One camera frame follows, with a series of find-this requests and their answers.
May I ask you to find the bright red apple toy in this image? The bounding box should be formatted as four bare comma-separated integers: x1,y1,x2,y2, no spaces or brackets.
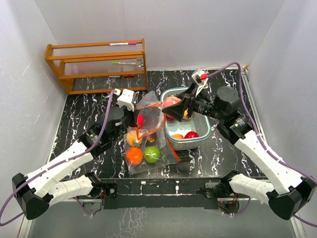
137,114,145,127

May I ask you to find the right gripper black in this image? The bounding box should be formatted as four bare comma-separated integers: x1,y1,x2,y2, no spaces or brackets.
162,81,225,121

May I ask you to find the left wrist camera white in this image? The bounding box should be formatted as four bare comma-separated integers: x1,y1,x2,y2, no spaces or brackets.
116,89,136,112

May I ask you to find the small orange peach toy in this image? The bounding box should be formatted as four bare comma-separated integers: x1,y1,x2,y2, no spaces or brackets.
172,134,184,140

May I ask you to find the light blue plastic basket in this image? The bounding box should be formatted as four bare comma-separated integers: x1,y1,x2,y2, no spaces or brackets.
160,86,211,151

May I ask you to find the wooden shelf rack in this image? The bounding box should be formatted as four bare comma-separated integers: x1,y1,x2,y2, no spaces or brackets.
44,39,149,95

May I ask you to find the yellow lemon toy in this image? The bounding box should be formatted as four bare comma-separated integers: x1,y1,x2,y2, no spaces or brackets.
126,130,142,147

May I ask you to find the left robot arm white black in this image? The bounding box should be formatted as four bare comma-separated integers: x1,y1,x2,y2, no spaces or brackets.
12,106,139,220

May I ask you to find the pink white marker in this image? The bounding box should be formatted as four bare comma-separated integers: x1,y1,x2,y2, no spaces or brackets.
109,42,137,46

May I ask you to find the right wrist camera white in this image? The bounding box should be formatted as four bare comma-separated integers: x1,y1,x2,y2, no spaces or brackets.
192,69,208,97

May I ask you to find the green marker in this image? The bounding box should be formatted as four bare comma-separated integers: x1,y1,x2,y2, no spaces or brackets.
111,61,137,65

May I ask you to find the clear zip bag orange zipper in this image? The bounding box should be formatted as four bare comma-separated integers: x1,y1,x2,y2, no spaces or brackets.
123,123,181,176

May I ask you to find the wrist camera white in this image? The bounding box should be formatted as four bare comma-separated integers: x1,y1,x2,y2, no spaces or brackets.
192,69,208,97
116,89,136,112

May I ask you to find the green apple toy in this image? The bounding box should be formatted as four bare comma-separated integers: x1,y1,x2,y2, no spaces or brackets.
144,146,160,164

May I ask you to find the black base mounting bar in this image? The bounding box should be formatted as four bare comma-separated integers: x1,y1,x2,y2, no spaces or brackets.
74,177,241,211

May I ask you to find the orange persimmon toy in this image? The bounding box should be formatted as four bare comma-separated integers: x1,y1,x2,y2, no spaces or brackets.
126,147,143,165

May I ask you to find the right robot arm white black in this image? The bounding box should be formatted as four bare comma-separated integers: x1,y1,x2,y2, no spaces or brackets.
162,84,317,220

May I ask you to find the pink peach toy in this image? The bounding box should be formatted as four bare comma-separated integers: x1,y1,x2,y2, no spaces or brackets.
163,96,181,108

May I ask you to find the yellow orange peach toy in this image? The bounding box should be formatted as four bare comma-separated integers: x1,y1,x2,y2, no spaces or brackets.
183,109,191,120

